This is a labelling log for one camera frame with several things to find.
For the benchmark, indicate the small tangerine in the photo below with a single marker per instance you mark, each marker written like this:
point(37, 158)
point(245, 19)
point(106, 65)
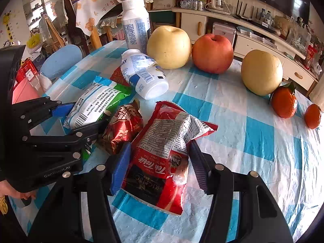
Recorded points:
point(313, 116)

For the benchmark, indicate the pink plastic bucket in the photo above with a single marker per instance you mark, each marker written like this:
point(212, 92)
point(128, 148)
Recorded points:
point(22, 91)

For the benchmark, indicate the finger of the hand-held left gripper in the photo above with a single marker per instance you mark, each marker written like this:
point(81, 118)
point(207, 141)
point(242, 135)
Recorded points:
point(63, 109)
point(83, 134)

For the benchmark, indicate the yellow bag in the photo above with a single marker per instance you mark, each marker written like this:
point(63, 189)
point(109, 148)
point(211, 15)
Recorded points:
point(34, 40)

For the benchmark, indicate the red apple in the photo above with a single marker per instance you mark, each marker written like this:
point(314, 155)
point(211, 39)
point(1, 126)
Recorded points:
point(212, 53)

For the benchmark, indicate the yellow pear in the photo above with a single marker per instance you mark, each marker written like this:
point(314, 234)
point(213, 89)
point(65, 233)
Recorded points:
point(262, 72)
point(168, 46)

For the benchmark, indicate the red black drink packet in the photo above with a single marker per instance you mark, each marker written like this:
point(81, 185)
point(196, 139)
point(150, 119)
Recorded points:
point(162, 157)

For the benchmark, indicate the cream TV cabinet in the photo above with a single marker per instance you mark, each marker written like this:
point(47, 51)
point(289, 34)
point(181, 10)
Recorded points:
point(192, 24)

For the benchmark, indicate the crushed white plastic bottle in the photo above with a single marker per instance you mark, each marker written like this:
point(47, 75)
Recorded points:
point(144, 73)

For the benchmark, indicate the light wooden chair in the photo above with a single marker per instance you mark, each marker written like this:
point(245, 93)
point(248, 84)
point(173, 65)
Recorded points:
point(54, 34)

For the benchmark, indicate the blue white checkered tablecloth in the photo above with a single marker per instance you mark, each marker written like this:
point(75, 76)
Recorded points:
point(240, 144)

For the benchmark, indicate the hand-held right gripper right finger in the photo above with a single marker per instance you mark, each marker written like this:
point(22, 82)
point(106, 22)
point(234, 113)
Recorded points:
point(200, 168)

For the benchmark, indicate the black router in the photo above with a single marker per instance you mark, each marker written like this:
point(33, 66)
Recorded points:
point(246, 12)

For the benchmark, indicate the small red wrapper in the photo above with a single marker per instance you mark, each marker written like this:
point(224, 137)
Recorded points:
point(117, 77)

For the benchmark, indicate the pink metal case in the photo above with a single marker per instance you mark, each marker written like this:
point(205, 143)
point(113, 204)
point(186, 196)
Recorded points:
point(224, 31)

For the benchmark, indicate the giraffe wall sticker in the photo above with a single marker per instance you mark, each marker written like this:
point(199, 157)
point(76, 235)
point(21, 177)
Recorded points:
point(7, 27)

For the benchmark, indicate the brown paper bag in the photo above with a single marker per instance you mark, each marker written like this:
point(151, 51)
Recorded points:
point(281, 24)

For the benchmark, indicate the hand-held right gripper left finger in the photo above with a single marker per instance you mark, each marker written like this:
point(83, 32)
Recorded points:
point(121, 167)

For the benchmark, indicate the dark red gold wrapper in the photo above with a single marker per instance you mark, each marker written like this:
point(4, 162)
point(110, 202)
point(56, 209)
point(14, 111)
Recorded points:
point(121, 129)

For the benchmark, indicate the clear plastic tote bag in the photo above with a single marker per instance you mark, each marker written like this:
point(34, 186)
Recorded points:
point(300, 34)

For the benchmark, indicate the glass electric kettle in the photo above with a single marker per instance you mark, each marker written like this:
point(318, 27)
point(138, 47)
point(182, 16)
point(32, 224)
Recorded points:
point(217, 1)

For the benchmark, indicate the dark green box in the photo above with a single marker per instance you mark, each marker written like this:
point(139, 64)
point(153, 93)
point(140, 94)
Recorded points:
point(162, 17)

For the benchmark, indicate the orange print tablecloth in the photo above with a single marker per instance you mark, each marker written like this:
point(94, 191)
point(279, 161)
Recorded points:
point(97, 7)

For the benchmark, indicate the clear water bottle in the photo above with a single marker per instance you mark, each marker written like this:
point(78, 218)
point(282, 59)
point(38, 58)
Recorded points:
point(263, 14)
point(268, 17)

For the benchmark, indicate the red persimmon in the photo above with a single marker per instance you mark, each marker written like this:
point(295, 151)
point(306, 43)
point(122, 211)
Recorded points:
point(283, 103)

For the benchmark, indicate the dark wooden chair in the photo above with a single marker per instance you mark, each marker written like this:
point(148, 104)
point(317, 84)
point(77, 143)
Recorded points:
point(73, 30)

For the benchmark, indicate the white green snack wrapper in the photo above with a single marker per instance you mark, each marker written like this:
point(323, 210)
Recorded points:
point(93, 103)

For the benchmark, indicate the blue padded stool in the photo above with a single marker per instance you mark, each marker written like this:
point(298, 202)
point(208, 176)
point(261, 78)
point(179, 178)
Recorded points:
point(60, 62)

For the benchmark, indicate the person's left hand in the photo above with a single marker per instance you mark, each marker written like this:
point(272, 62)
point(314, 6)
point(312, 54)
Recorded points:
point(17, 196)

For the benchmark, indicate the white fabric cushion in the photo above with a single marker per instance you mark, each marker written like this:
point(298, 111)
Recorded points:
point(45, 81)

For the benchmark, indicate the group of small glass bottles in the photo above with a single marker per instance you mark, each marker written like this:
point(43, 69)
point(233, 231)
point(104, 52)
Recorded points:
point(189, 3)

